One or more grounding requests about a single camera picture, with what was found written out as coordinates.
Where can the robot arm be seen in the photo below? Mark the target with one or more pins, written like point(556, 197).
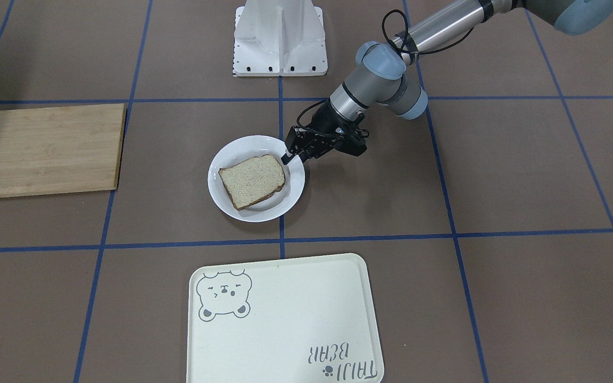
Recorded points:
point(380, 73)

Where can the wooden cutting board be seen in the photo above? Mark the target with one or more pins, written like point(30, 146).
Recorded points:
point(58, 150)

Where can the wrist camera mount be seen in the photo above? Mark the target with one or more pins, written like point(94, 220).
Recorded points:
point(351, 139)

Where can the cream bear serving tray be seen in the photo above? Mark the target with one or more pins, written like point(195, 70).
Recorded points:
point(308, 319)

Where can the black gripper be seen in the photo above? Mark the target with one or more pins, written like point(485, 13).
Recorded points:
point(323, 123)

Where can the bread slice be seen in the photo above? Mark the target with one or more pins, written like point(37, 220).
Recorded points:
point(253, 181)

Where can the white camera mast base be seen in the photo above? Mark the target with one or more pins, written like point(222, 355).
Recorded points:
point(279, 38)

